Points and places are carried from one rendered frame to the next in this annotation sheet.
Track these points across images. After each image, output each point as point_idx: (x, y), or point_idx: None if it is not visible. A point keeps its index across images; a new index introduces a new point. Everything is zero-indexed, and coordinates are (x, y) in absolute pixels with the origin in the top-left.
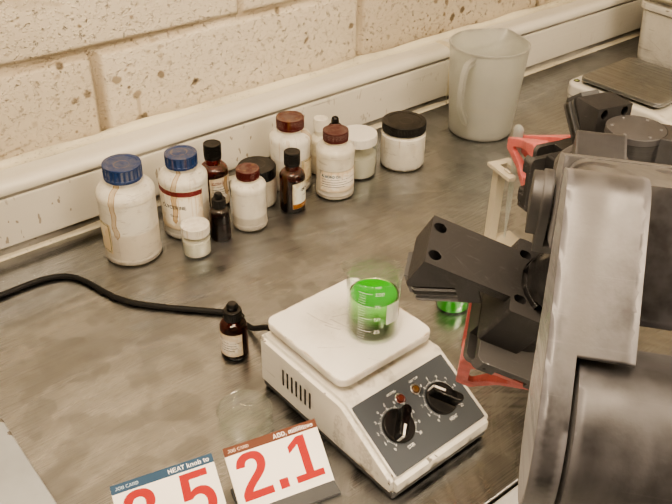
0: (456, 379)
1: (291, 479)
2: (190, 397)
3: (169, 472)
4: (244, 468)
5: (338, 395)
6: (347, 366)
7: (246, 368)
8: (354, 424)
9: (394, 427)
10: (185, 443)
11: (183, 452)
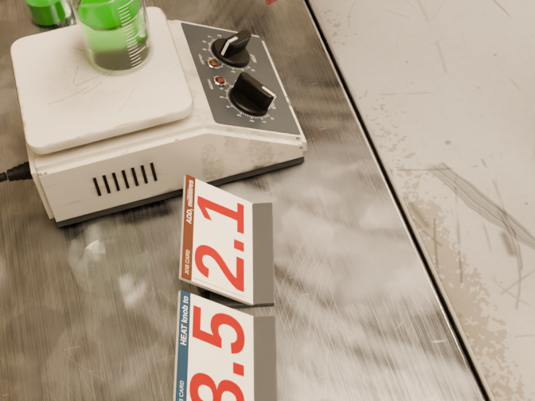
0: (271, 0)
1: (237, 237)
2: (25, 317)
3: (184, 343)
4: (210, 270)
5: (192, 126)
6: (169, 94)
7: (15, 241)
8: (231, 134)
9: (251, 103)
10: (104, 340)
11: (118, 345)
